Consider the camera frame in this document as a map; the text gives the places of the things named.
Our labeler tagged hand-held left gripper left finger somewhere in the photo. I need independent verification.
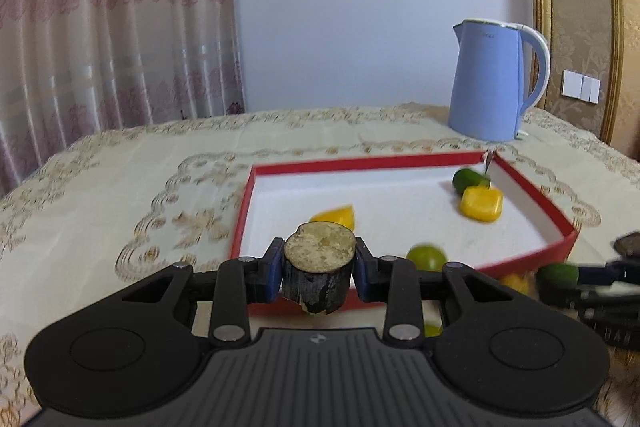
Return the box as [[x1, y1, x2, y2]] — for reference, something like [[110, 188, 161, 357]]
[[115, 237, 286, 348]]

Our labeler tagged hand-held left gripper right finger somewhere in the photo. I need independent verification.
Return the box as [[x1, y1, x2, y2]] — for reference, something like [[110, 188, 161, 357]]
[[354, 238, 526, 347]]

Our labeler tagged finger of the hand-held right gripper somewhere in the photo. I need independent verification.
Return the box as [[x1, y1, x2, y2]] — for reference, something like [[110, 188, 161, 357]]
[[540, 288, 640, 314], [577, 258, 640, 286]]

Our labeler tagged dark eggplant piece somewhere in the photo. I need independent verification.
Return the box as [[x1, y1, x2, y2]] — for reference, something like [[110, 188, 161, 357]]
[[281, 222, 357, 314]]

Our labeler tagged green cucumber piece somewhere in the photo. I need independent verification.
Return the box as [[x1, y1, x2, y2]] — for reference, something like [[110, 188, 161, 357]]
[[536, 263, 581, 290], [452, 168, 492, 196]]

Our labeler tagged yellow fruit wedge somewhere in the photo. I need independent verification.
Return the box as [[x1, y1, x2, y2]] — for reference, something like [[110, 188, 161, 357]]
[[309, 205, 357, 232]]

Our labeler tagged green lime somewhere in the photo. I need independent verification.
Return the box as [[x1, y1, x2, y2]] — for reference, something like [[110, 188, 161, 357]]
[[405, 244, 448, 273]]

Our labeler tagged red shallow cardboard box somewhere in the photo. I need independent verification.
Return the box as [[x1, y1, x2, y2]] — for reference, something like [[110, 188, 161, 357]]
[[230, 151, 581, 310]]

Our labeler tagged pale yellow fruit piece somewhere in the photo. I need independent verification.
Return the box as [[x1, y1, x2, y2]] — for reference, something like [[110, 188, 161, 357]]
[[500, 273, 535, 294]]

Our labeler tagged yellow fruit block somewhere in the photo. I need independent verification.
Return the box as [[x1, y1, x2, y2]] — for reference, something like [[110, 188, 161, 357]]
[[459, 187, 504, 223]]

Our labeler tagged dark brown phone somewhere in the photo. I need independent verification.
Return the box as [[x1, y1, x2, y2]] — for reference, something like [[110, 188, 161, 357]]
[[612, 232, 640, 257]]

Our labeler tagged light blue electric kettle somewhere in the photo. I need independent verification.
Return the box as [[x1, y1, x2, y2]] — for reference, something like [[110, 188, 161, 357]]
[[447, 19, 552, 144]]

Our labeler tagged pink patterned curtain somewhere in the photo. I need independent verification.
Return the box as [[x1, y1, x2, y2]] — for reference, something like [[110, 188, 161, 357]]
[[0, 0, 246, 198]]

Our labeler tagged white wall switch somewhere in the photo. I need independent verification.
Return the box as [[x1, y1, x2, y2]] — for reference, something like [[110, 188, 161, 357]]
[[561, 69, 601, 104]]

